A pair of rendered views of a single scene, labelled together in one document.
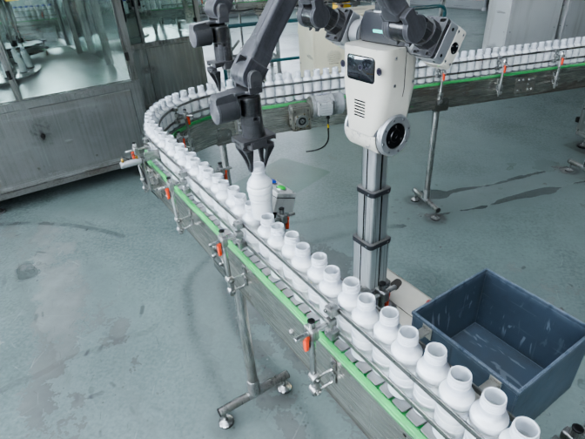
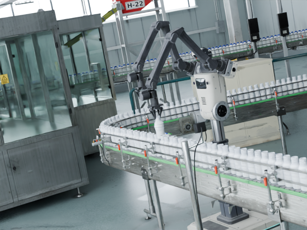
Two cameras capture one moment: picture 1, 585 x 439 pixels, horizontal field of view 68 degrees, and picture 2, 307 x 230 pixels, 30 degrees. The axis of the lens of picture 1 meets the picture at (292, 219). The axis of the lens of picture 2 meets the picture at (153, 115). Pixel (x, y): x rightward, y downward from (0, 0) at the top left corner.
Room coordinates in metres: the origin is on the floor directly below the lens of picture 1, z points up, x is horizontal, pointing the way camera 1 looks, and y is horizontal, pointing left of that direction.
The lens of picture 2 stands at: (-2.98, -0.18, 1.94)
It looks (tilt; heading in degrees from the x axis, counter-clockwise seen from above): 9 degrees down; 4
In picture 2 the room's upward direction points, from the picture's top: 11 degrees counter-clockwise
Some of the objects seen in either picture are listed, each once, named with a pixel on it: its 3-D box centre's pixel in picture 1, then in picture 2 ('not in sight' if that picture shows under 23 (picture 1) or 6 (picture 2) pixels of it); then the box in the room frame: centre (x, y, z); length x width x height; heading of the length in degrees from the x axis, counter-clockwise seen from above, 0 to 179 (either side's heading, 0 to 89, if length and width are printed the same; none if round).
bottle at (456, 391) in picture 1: (453, 404); (215, 156); (0.48, -0.27, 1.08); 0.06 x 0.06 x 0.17
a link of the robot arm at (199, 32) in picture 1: (207, 24); (134, 73); (1.52, 0.23, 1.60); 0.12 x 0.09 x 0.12; 122
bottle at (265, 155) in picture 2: not in sight; (267, 166); (0.08, -0.52, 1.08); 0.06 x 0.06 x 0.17
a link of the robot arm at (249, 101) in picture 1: (247, 105); (152, 94); (1.09, 0.09, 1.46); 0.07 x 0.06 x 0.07; 121
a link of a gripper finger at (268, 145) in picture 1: (258, 152); (157, 112); (1.10, 0.08, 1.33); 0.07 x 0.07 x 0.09; 31
